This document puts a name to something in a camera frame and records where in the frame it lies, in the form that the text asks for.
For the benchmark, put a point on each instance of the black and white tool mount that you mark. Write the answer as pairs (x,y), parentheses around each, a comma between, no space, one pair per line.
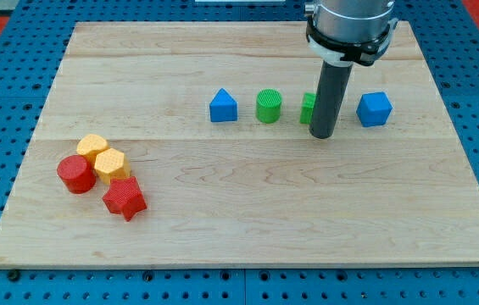
(342,53)

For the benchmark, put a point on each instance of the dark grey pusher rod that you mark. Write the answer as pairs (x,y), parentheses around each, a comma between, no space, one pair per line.
(329,96)

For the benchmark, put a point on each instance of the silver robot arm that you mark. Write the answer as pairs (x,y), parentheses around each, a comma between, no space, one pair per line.
(344,33)

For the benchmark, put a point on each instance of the green cube block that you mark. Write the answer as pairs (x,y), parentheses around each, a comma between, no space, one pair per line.
(307,107)

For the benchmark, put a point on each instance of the blue hexagon block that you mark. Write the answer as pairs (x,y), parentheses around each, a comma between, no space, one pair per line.
(374,109)

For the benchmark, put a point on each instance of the green cylinder block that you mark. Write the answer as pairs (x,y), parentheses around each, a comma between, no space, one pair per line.
(268,106)

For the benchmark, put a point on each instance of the blue triangle block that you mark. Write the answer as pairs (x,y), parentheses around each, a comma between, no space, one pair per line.
(223,107)

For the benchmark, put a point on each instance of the wooden board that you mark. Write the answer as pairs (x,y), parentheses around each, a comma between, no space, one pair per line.
(240,194)

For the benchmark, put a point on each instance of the yellow hexagon block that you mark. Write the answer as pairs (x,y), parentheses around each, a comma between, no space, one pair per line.
(112,164)

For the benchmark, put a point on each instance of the red star block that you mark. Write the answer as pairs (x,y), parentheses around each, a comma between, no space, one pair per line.
(125,197)

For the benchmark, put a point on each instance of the yellow rounded block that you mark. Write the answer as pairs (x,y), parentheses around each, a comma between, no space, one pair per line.
(90,146)

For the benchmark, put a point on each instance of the red cylinder block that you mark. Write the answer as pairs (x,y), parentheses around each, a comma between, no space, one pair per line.
(76,174)

